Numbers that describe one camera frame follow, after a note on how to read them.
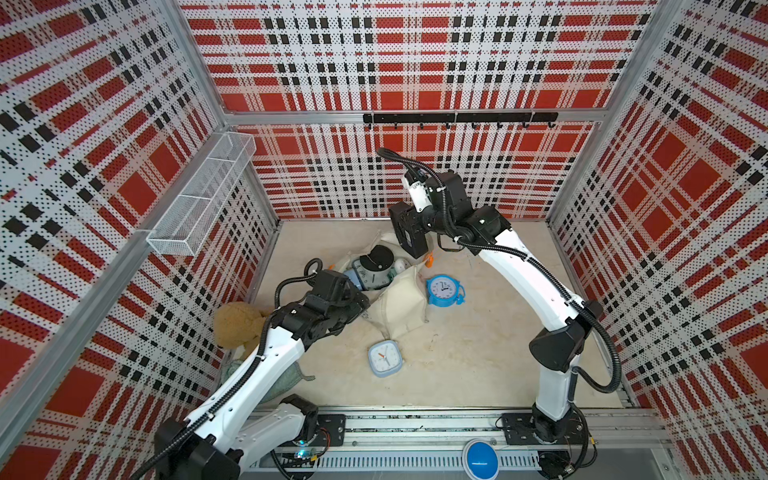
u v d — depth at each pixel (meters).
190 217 0.92
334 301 0.60
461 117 0.89
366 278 0.99
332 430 0.74
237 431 0.42
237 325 0.72
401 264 0.91
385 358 0.84
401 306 0.84
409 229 0.65
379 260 0.95
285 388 0.81
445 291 0.99
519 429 0.75
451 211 0.53
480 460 0.69
